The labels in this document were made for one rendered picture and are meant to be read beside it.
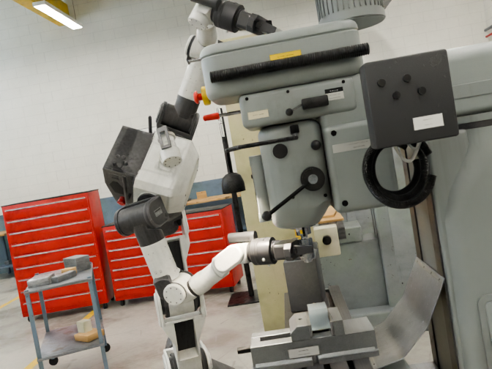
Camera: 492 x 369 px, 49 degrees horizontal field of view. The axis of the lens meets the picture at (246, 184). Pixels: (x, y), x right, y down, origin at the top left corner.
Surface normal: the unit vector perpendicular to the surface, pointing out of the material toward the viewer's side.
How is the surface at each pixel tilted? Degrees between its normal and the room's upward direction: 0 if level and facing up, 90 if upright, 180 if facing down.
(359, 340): 90
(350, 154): 90
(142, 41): 90
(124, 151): 58
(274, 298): 90
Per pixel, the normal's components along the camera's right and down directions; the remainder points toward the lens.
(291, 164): -0.07, 0.07
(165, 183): 0.13, -0.51
